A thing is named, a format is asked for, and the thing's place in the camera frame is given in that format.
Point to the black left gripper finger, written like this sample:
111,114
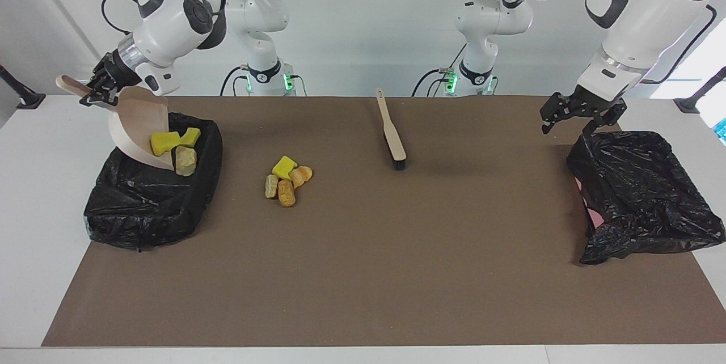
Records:
551,117
596,125

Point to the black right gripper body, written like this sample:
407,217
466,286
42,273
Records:
108,73

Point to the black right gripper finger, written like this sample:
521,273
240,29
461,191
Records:
110,93
93,98

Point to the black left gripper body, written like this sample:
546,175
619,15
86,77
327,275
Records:
592,108

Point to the beige plastic dustpan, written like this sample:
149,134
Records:
136,126

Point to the green and yellow sponge piece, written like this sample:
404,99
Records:
190,137

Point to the striped toy bread piece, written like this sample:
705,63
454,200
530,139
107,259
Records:
302,176
185,161

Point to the beige hand brush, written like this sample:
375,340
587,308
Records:
394,137

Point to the pale toy bread piece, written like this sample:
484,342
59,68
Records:
271,186

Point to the brown round toy bread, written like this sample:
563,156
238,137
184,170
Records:
286,194

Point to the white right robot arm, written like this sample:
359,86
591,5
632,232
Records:
170,29

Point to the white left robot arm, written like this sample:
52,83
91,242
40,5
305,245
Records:
641,12

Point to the pink bin with black bag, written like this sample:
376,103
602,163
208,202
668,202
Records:
635,194

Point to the rectangular bin with black bag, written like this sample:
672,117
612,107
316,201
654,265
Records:
147,211

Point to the cyan plastic object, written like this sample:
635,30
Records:
722,130

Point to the brown table mat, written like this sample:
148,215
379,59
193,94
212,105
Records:
363,273

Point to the black camera stand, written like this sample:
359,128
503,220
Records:
687,105
31,101

